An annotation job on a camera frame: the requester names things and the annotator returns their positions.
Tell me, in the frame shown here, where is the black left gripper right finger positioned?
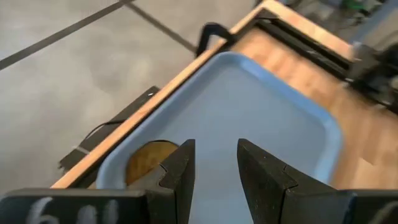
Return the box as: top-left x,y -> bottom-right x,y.
236,138 -> 357,224

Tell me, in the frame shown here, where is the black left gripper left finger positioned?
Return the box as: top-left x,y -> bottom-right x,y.
126,138 -> 197,224

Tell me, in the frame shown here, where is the amber faceted cup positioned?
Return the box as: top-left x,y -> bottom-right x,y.
124,140 -> 180,186

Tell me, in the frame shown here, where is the blue plastic tray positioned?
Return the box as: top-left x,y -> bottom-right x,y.
95,50 -> 343,224

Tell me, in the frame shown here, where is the black table foot bar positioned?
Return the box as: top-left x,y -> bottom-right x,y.
58,85 -> 162,172

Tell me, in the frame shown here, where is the black table clamp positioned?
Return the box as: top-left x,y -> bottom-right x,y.
195,22 -> 238,58

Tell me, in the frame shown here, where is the black aluminium table frame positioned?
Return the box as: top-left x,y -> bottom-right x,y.
253,11 -> 354,80

